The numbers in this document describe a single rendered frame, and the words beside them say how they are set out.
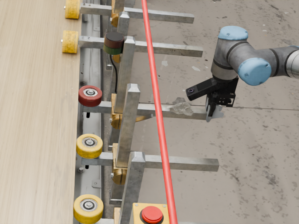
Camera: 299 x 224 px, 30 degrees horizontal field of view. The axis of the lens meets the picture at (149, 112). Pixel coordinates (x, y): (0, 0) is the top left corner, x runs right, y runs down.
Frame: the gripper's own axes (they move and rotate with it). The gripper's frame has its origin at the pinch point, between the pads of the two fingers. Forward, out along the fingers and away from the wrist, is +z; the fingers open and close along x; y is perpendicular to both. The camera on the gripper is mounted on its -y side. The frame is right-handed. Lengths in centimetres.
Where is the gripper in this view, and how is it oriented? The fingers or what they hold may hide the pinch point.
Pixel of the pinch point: (205, 118)
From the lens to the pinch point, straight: 200.4
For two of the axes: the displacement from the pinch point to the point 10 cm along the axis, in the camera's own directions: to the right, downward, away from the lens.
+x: -0.7, -6.3, 7.7
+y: 9.9, 0.6, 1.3
